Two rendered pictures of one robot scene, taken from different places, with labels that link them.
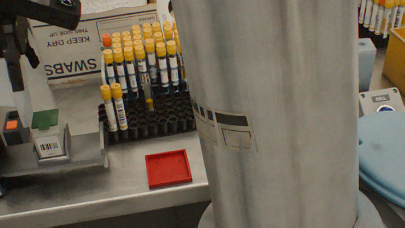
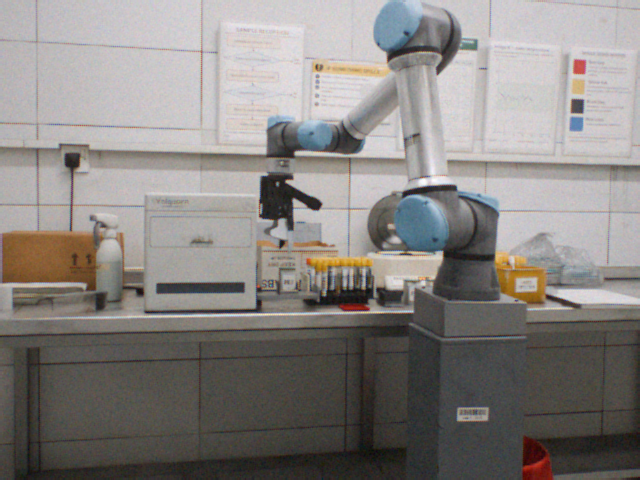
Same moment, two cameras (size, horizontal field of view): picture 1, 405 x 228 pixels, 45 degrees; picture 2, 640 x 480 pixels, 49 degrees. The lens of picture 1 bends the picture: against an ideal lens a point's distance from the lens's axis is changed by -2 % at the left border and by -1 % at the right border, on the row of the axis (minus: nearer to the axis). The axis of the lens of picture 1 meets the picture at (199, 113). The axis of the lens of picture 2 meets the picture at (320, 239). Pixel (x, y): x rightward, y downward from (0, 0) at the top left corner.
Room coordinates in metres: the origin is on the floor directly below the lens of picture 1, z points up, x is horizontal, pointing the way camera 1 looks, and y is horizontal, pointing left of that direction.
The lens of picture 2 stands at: (-1.28, 0.30, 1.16)
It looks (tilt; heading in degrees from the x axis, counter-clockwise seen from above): 3 degrees down; 355
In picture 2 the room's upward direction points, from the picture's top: 1 degrees clockwise
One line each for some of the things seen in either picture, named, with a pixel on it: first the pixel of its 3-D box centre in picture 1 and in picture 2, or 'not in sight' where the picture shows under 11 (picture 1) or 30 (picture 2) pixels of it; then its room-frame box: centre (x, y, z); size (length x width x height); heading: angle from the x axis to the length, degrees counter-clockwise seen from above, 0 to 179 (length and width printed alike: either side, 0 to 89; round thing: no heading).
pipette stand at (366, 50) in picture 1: (342, 69); not in sight; (0.74, -0.26, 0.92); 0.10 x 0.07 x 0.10; 90
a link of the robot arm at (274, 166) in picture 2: not in sight; (280, 167); (0.58, 0.25, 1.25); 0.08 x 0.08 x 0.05
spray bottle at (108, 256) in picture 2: not in sight; (106, 257); (0.71, 0.73, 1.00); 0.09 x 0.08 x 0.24; 8
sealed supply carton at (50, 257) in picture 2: not in sight; (66, 261); (0.91, 0.89, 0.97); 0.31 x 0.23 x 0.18; 91
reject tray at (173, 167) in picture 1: (167, 167); (354, 307); (0.56, 0.06, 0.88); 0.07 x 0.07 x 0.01; 8
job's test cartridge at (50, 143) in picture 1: (50, 136); (287, 281); (0.58, 0.23, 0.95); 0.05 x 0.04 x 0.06; 8
